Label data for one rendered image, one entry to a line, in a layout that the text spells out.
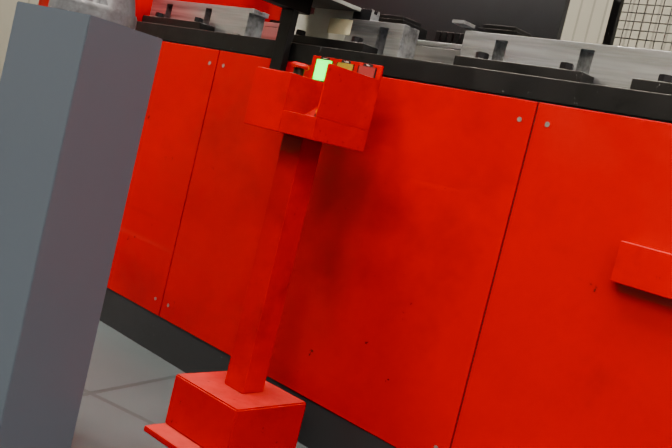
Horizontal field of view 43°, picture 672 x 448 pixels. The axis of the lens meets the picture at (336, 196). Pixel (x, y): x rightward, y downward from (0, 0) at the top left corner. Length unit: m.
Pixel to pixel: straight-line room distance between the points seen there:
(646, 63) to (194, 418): 1.12
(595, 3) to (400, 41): 3.12
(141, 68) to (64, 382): 0.58
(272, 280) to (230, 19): 0.97
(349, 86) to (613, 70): 0.50
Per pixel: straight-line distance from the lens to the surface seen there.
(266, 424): 1.78
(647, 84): 1.62
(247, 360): 1.79
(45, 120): 1.50
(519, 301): 1.61
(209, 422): 1.77
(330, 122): 1.66
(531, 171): 1.61
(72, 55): 1.47
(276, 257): 1.74
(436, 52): 2.28
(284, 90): 1.71
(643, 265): 1.48
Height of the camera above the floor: 0.67
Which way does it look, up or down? 4 degrees down
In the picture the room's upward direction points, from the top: 14 degrees clockwise
